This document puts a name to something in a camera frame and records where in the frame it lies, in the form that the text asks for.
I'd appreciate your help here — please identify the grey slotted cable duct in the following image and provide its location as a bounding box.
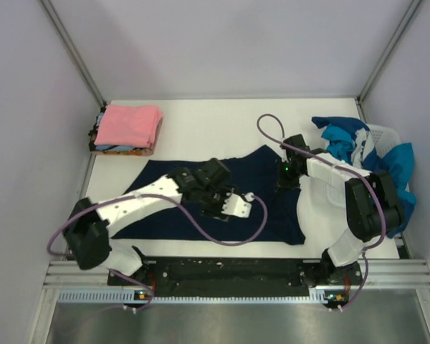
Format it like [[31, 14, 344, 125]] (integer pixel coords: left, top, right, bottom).
[[57, 289, 328, 305]]

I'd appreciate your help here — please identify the blue white t shirt pile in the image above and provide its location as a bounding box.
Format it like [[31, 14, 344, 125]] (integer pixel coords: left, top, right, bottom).
[[310, 115, 419, 239]]

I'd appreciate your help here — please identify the stack of folded shirts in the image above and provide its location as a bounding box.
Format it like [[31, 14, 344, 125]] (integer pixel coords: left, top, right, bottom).
[[88, 105, 163, 156]]

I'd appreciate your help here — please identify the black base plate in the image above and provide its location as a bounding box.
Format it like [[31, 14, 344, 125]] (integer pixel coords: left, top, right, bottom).
[[107, 256, 363, 298]]

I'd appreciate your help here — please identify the aluminium frame rail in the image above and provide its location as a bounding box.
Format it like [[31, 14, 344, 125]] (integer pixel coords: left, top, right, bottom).
[[43, 259, 430, 290]]

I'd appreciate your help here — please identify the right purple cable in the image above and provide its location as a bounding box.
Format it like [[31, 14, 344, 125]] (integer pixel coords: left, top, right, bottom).
[[256, 113, 386, 311]]

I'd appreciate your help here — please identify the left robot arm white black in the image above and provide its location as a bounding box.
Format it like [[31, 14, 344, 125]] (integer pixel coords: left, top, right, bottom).
[[63, 158, 251, 285]]

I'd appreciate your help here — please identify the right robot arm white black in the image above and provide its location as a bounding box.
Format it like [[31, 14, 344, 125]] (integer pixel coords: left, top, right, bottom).
[[281, 134, 406, 286]]

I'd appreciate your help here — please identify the pink folded t shirt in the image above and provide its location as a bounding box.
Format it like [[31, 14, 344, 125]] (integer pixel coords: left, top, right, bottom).
[[94, 105, 163, 148]]

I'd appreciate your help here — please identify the white plastic laundry basket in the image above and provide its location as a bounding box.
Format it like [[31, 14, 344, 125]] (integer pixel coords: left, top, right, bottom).
[[324, 123, 413, 214]]

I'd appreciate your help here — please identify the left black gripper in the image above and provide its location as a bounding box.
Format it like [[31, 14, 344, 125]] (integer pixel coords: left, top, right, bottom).
[[199, 183, 237, 221]]

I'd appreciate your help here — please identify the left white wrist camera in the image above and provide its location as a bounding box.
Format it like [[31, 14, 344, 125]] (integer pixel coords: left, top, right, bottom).
[[221, 192, 254, 219]]

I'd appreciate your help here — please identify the navy blue t shirt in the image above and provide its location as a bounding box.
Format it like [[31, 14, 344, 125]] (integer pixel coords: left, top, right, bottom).
[[115, 145, 305, 245]]

